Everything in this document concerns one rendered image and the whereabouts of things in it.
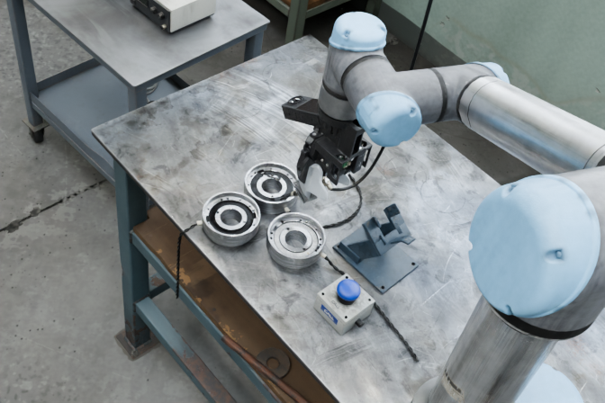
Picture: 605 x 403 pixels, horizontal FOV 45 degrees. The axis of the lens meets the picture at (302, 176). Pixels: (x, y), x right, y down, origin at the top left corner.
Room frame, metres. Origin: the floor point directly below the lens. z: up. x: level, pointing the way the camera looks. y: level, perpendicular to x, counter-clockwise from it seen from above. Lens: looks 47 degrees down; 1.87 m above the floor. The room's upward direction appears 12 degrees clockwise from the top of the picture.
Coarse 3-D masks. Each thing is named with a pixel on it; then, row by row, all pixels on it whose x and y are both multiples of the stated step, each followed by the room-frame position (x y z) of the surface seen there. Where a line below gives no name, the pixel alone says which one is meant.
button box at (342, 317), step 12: (348, 276) 0.75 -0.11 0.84; (336, 288) 0.72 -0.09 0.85; (360, 288) 0.73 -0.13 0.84; (324, 300) 0.69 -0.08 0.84; (336, 300) 0.70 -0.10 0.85; (360, 300) 0.71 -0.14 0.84; (372, 300) 0.71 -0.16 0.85; (324, 312) 0.69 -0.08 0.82; (336, 312) 0.67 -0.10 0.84; (348, 312) 0.68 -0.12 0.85; (360, 312) 0.69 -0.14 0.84; (336, 324) 0.67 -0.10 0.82; (348, 324) 0.67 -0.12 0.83; (360, 324) 0.68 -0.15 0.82
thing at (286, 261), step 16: (272, 224) 0.83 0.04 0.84; (304, 224) 0.86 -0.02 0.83; (320, 224) 0.85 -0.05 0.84; (272, 240) 0.81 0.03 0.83; (304, 240) 0.83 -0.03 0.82; (320, 240) 0.83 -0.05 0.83; (272, 256) 0.78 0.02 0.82; (288, 256) 0.77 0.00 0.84; (304, 256) 0.78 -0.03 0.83; (320, 256) 0.80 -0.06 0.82
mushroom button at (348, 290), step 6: (342, 282) 0.71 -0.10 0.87; (348, 282) 0.72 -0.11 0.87; (354, 282) 0.72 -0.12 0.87; (342, 288) 0.70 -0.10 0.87; (348, 288) 0.71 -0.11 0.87; (354, 288) 0.71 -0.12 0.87; (342, 294) 0.69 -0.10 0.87; (348, 294) 0.69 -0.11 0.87; (354, 294) 0.70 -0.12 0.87; (348, 300) 0.69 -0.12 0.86
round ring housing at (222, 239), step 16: (224, 192) 0.88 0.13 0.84; (208, 208) 0.85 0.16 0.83; (224, 208) 0.86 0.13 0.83; (240, 208) 0.86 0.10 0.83; (256, 208) 0.87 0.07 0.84; (208, 224) 0.80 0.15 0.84; (224, 224) 0.82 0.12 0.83; (240, 224) 0.83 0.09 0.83; (256, 224) 0.82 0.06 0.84; (224, 240) 0.79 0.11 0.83; (240, 240) 0.79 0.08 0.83
